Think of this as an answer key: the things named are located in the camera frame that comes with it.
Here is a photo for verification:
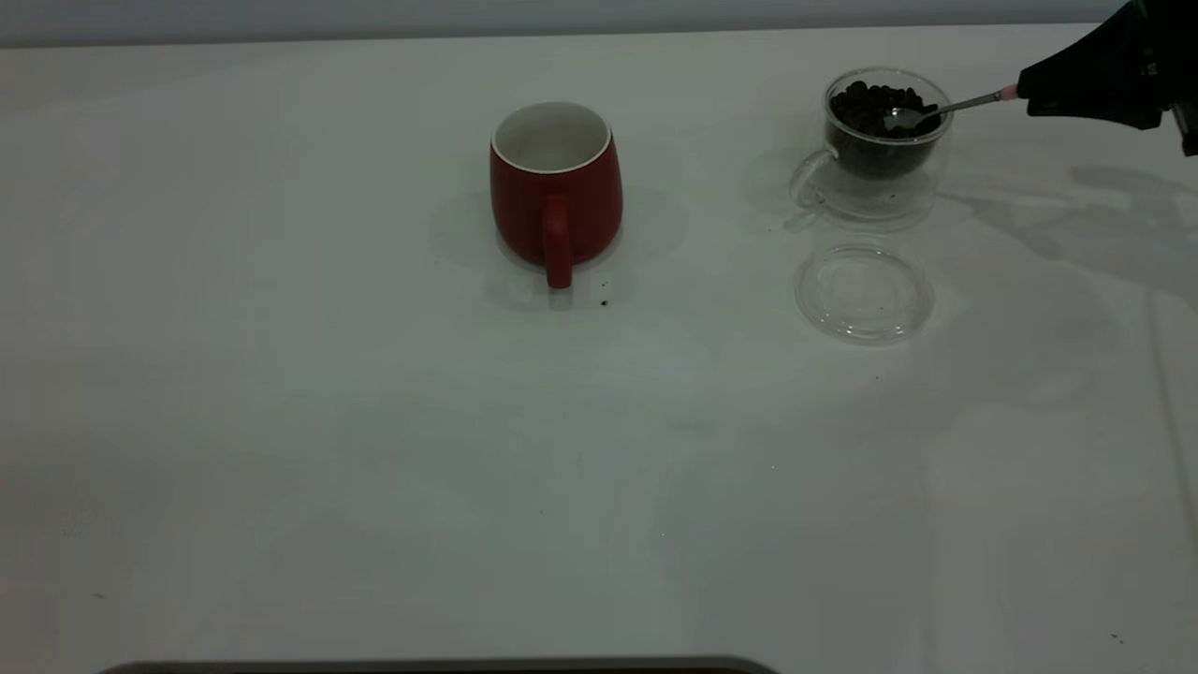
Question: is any pink handled metal spoon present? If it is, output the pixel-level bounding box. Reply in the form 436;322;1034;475
883;84;1021;133

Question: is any dark coffee beans heap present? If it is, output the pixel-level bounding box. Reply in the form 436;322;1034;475
829;81;942;179

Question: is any clear round glass lid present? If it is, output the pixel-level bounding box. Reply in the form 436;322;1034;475
795;243;935;345

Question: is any red ceramic mug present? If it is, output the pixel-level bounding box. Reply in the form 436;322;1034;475
489;101;624;290

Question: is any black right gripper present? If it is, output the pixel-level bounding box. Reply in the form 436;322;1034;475
1017;0;1198;156

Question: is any clear glass cup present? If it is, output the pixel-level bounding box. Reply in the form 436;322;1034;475
789;67;954;230

